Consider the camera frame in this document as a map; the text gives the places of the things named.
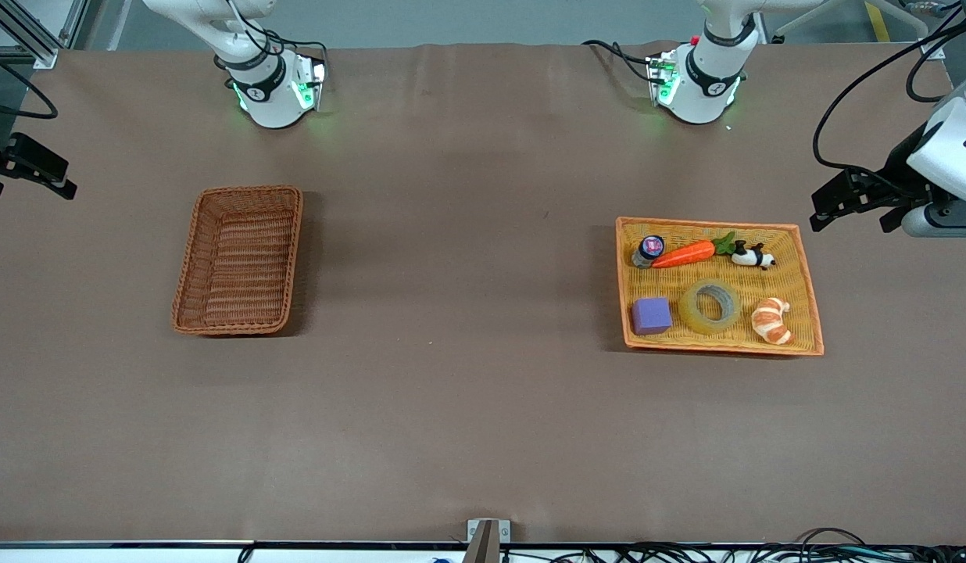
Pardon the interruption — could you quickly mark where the black base cable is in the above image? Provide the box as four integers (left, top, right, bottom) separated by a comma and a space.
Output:
581, 38, 657, 84
260, 30, 329, 67

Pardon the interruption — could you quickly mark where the black left base cable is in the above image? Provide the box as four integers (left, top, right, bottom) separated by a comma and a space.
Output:
581, 38, 657, 84

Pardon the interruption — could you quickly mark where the yellow orange-rimmed wicker basket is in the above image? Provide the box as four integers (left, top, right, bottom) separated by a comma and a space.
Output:
614, 217, 825, 357

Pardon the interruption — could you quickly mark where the white table edge rail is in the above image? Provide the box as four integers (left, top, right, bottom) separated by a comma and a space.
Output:
0, 541, 966, 563

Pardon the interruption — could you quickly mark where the metal table edge bracket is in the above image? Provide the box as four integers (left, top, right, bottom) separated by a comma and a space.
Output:
467, 518, 511, 563

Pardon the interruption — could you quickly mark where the black cable bundle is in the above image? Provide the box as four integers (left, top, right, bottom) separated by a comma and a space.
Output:
503, 528, 966, 563

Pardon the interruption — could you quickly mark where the aluminium frame extrusion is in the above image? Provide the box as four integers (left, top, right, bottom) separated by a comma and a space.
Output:
0, 0, 62, 70

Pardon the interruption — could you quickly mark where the brown mounting post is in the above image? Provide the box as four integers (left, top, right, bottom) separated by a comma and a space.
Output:
462, 522, 501, 563

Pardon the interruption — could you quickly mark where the orange toy carrot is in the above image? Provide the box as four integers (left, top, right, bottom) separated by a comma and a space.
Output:
652, 231, 738, 270

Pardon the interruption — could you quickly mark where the black white panda toy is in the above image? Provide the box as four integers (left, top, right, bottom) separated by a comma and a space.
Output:
731, 241, 777, 271

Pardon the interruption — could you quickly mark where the brown wicker basket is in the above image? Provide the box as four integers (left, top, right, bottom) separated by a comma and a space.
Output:
170, 185, 304, 337

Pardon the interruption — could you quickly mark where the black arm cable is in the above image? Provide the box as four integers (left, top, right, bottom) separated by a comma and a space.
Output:
812, 16, 966, 190
0, 47, 59, 120

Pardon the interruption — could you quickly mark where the table cover sheet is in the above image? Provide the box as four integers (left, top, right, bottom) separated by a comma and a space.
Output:
0, 41, 966, 545

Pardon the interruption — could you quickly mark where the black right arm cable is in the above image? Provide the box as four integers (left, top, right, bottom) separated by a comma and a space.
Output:
0, 47, 59, 120

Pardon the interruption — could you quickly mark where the purple foam cube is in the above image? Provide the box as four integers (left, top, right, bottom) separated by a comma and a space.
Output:
631, 296, 674, 336

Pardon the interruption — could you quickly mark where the small round black jar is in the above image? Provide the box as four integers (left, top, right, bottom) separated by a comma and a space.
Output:
631, 235, 666, 269

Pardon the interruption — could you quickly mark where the yellowish clear tape roll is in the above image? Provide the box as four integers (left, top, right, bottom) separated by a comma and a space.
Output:
678, 278, 743, 335

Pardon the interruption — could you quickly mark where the black right base cable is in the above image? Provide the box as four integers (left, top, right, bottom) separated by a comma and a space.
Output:
260, 30, 329, 67

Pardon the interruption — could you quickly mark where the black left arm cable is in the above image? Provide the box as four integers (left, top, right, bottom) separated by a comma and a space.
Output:
812, 16, 966, 190

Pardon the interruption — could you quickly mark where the toy croissant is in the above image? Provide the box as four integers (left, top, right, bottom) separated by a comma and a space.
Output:
750, 297, 795, 346

